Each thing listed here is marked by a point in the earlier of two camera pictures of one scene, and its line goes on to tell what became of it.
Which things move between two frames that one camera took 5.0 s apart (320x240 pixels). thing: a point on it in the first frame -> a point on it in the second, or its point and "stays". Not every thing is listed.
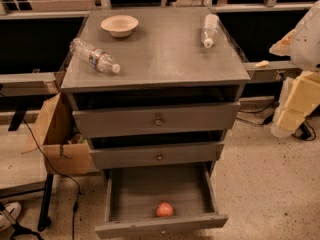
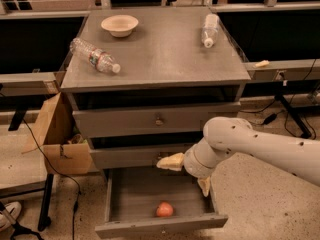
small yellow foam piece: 261,64 stays
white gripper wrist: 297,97 -> 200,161
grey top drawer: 142,120 stays
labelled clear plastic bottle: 98,58 stays
